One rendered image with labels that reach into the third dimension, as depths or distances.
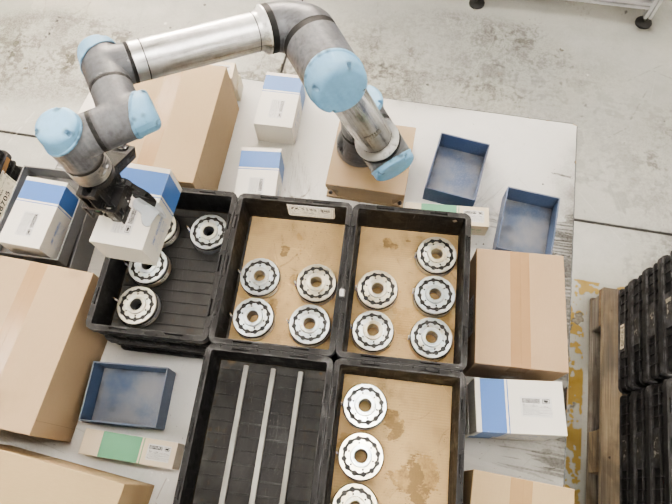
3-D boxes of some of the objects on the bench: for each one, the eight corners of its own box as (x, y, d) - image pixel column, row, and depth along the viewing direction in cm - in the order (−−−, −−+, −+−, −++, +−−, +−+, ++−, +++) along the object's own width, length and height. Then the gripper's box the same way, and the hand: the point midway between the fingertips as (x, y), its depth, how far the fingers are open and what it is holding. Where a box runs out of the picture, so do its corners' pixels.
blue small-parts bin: (89, 423, 148) (77, 420, 141) (104, 366, 154) (93, 360, 147) (164, 430, 146) (155, 427, 140) (176, 372, 152) (168, 367, 146)
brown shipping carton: (465, 270, 161) (476, 247, 146) (544, 277, 159) (563, 255, 145) (462, 375, 150) (474, 362, 135) (547, 384, 148) (569, 372, 133)
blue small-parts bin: (438, 145, 178) (441, 132, 171) (485, 156, 176) (490, 144, 169) (421, 198, 171) (424, 187, 164) (471, 211, 168) (475, 200, 162)
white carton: (270, 90, 188) (266, 71, 180) (306, 94, 187) (303, 75, 179) (258, 140, 181) (253, 123, 172) (294, 144, 180) (291, 127, 171)
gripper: (35, 186, 106) (83, 231, 124) (133, 203, 104) (166, 245, 122) (53, 148, 109) (96, 197, 127) (148, 163, 107) (178, 210, 125)
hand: (135, 209), depth 126 cm, fingers closed on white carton, 13 cm apart
